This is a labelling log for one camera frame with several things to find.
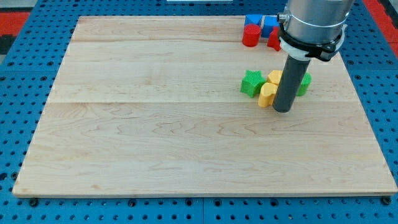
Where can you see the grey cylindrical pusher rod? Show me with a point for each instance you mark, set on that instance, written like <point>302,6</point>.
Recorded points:
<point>290,82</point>

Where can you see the black and white clamp mount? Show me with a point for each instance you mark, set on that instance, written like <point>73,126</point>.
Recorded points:
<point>303,51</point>

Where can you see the green circle block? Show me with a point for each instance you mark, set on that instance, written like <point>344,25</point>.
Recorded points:
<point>307,79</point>

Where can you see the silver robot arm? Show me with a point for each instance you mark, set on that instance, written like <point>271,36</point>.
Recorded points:
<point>307,29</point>

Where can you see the yellow hexagon block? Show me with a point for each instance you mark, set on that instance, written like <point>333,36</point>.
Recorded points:
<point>274,77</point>

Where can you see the red star block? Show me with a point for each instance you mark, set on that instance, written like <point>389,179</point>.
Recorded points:
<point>273,39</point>

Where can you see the yellow heart block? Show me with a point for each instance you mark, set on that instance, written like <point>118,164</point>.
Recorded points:
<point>267,94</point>

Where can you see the blue cube block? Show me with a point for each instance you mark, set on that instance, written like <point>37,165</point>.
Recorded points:
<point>269,23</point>

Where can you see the green star block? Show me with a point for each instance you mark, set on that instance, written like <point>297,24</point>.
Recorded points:
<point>252,82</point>

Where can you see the red cylinder block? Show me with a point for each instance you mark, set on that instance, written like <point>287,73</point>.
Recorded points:
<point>251,35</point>

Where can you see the blue triangle block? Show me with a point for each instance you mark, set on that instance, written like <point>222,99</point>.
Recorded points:
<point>253,19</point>

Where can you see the light wooden board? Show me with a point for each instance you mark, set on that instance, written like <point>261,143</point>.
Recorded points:
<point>151,106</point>

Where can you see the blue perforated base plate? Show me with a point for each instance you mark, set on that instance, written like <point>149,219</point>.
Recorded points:
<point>31,64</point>

